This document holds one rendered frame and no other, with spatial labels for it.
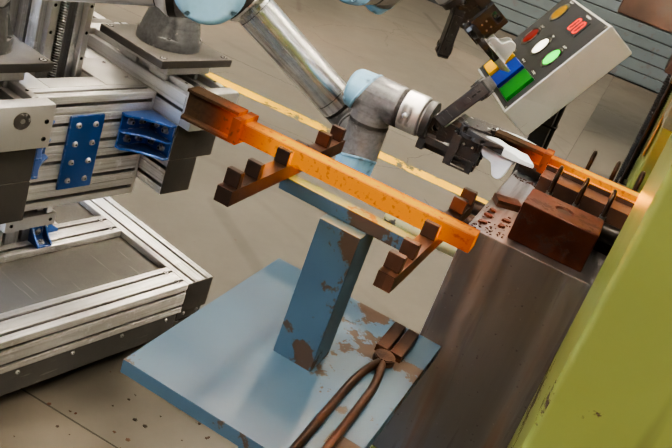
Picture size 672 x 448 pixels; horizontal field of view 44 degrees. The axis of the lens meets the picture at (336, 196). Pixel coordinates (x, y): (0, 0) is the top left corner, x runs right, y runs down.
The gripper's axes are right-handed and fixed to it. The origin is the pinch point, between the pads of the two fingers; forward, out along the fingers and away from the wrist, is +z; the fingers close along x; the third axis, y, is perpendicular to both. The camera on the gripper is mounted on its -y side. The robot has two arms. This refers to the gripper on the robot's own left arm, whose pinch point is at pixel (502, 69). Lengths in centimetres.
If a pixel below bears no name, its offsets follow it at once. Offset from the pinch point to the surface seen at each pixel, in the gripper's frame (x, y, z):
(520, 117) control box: -7.0, -3.5, 8.7
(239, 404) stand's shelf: -96, -47, -22
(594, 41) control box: -7.0, 18.0, 5.6
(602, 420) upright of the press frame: -99, -15, 6
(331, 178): -81, -23, -32
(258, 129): -75, -27, -42
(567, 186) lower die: -55, -3, 3
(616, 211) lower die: -59, 1, 10
